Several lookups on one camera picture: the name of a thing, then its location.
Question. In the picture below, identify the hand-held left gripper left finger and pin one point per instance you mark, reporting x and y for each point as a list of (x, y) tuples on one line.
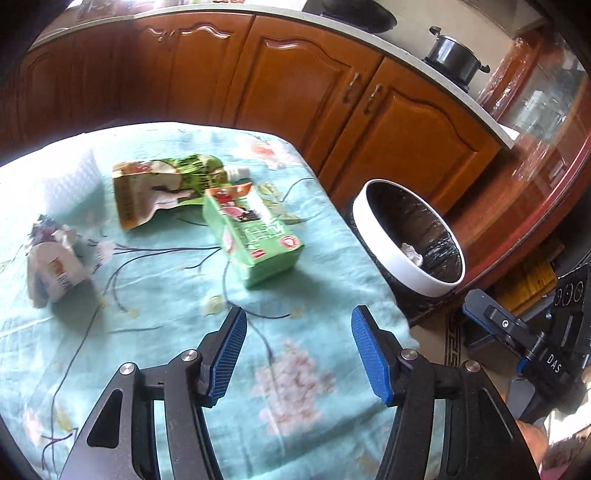
[(226, 355)]

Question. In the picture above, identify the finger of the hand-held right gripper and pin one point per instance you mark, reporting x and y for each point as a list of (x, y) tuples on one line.
[(501, 323)]

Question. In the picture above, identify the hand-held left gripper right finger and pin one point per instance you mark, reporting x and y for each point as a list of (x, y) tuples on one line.
[(371, 355)]

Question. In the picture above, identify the white bin with black liner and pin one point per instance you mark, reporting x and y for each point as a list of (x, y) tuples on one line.
[(397, 258)]

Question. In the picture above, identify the white paper ball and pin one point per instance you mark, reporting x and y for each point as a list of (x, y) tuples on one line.
[(411, 253)]

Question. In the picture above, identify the green drink carton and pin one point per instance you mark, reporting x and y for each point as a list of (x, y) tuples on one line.
[(258, 240)]

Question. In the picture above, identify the person's right hand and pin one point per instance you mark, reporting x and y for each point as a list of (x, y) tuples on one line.
[(531, 445)]

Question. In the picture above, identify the patterned floor mat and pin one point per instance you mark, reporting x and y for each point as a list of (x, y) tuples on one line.
[(455, 337)]

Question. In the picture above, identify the yellow slatted crate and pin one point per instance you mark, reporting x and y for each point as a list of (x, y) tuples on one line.
[(526, 281)]

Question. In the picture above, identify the teal floral tablecloth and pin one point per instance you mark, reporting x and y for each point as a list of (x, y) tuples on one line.
[(184, 286)]

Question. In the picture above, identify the wooden framed glass door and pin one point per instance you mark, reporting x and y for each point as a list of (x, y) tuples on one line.
[(531, 161)]

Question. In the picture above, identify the green spouted drink pouch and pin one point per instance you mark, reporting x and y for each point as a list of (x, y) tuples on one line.
[(157, 184)]

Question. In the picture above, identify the red and white carton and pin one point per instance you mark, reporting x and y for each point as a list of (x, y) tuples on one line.
[(53, 272)]

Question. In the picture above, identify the white sponge block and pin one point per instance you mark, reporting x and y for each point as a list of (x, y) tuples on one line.
[(69, 182)]

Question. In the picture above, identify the wooden base cabinets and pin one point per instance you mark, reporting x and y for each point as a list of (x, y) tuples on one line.
[(295, 92)]

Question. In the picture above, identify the dark steel pot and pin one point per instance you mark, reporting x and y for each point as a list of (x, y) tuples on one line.
[(455, 53)]

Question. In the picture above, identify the stone kitchen countertop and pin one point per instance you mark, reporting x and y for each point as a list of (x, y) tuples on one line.
[(406, 50)]

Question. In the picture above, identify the black wok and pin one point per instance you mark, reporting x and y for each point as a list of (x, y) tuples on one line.
[(364, 11)]

